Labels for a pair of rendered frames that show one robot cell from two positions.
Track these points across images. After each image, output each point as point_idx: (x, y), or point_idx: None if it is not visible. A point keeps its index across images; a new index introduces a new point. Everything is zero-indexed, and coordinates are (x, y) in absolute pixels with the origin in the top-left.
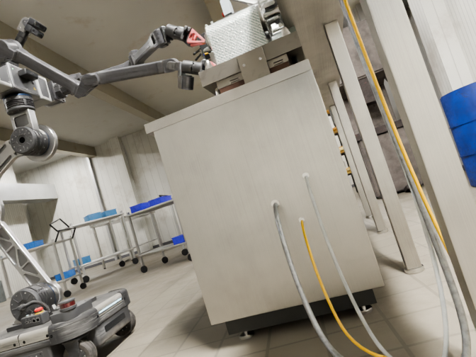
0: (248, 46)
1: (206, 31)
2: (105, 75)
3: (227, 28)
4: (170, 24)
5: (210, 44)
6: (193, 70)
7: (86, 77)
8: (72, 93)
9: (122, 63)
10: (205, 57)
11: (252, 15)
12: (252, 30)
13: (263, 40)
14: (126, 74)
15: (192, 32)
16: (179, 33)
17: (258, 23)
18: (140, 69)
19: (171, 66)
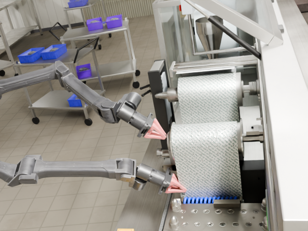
0: (218, 175)
1: (172, 146)
2: (46, 173)
3: (197, 151)
4: (124, 107)
5: (173, 159)
6: (149, 182)
7: (24, 179)
8: (4, 181)
9: (46, 71)
10: (155, 99)
11: (231, 148)
12: (227, 161)
13: (237, 175)
14: (70, 174)
15: (152, 129)
16: (135, 125)
17: (236, 157)
18: (88, 173)
19: (126, 180)
